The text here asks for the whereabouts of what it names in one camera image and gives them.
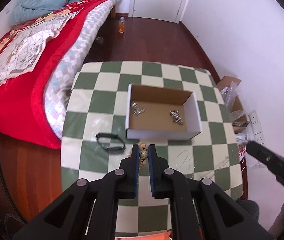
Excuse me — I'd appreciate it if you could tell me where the orange drink bottle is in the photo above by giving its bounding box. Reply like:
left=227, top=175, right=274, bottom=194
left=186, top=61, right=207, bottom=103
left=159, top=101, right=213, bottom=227
left=118, top=16, right=125, bottom=34

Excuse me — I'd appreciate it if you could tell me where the silver chain bracelet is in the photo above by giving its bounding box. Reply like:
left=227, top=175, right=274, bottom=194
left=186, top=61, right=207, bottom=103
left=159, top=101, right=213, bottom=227
left=169, top=109, right=185, bottom=126

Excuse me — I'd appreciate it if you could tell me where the red bed cover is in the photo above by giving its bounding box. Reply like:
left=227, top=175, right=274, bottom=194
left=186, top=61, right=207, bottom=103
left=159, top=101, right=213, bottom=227
left=0, top=0, right=115, bottom=150

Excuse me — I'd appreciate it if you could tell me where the black wristband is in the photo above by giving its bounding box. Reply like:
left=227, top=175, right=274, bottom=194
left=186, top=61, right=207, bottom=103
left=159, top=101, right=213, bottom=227
left=95, top=133, right=126, bottom=153

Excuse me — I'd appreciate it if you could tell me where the small round floor object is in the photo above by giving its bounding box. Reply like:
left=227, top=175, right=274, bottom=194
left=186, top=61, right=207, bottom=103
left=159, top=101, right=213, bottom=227
left=95, top=36, right=104, bottom=44

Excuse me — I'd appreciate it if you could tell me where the white wall socket strip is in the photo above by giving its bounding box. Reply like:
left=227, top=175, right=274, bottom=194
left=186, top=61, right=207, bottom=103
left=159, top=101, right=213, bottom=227
left=248, top=110, right=266, bottom=145

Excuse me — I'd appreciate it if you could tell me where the silver jewelry cluster left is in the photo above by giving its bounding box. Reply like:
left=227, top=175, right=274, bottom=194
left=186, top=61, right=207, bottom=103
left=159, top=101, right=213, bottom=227
left=131, top=101, right=146, bottom=116

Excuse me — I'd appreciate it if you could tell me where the white cardboard jewelry box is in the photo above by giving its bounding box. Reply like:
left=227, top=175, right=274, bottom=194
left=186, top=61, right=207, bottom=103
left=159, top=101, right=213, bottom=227
left=125, top=83, right=203, bottom=141

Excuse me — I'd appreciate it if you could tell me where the brown cardboard box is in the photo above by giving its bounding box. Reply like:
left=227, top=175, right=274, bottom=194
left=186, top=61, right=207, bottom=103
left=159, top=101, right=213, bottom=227
left=217, top=76, right=249, bottom=134

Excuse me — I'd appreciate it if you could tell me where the white red plastic bag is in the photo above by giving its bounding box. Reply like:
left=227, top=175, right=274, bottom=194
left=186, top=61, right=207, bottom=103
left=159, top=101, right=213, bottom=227
left=235, top=133, right=250, bottom=163

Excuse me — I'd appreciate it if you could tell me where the wooden bead bracelet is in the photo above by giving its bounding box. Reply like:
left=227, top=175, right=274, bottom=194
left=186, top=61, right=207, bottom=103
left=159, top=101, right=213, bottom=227
left=136, top=141, right=149, bottom=168

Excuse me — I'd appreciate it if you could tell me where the green white checkered tablecloth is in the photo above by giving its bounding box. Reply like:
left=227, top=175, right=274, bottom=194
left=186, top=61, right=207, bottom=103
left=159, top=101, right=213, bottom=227
left=60, top=61, right=244, bottom=238

